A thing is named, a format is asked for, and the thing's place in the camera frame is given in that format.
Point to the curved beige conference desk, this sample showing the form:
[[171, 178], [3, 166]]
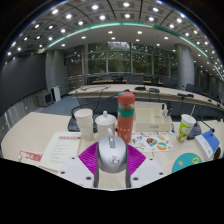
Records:
[[140, 93]]

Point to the grey boxy monitor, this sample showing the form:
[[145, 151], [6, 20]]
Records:
[[45, 99]]

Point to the group of dark office chairs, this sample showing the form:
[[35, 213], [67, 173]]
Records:
[[135, 80]]

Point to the silver computer mouse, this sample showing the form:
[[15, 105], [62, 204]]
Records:
[[112, 155]]

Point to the colourful sticker sheet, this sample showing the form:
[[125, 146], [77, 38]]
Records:
[[153, 142]]

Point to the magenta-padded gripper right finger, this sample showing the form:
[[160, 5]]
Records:
[[146, 170]]

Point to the blue and white book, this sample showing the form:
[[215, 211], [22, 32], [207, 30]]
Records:
[[208, 143]]

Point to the stack of white paper cups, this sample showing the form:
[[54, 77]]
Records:
[[85, 123]]

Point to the round teal cartoon mouse pad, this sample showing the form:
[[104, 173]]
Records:
[[186, 163]]

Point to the white lidded ceramic mug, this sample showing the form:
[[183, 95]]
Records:
[[105, 125]]

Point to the red drink bottle green band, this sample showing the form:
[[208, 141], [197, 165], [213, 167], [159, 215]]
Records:
[[126, 116]]

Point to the group of round ceiling lights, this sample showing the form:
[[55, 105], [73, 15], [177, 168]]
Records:
[[95, 6]]

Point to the cream printed paper sheet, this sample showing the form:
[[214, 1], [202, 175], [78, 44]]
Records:
[[61, 150]]

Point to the green printed cup with straw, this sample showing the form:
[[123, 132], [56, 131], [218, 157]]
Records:
[[185, 128]]

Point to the white cardboard box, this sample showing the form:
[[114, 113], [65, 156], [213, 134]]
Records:
[[151, 120]]

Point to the white standing unit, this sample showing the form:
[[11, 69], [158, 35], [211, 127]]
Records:
[[56, 94]]

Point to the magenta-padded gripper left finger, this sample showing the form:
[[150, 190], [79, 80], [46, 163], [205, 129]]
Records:
[[75, 170]]

